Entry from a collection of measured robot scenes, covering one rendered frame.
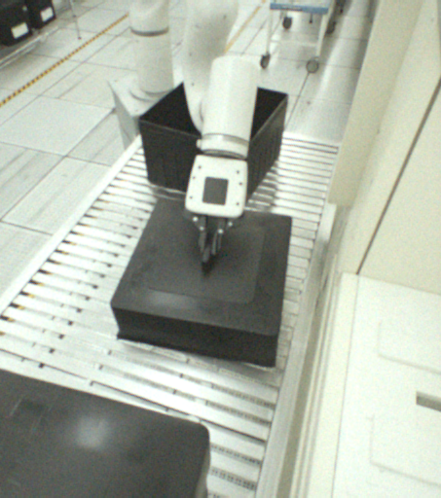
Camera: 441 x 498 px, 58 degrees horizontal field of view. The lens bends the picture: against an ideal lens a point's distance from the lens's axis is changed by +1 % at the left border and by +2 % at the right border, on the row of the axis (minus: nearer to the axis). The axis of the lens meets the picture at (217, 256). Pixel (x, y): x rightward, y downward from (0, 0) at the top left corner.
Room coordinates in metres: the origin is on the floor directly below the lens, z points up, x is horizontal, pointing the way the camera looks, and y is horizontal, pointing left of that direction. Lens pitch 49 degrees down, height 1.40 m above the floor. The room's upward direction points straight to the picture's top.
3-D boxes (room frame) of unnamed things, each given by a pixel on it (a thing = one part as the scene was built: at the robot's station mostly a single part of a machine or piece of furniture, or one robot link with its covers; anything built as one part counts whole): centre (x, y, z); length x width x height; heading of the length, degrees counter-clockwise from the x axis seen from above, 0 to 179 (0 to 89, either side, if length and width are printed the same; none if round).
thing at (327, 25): (3.63, -0.72, 0.24); 0.97 x 0.52 x 0.48; 164
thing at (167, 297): (0.48, 0.01, 0.83); 0.29 x 0.29 x 0.13; 78
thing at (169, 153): (0.89, 0.00, 0.85); 0.28 x 0.28 x 0.17; 63
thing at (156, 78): (1.34, 0.21, 0.85); 0.19 x 0.19 x 0.18
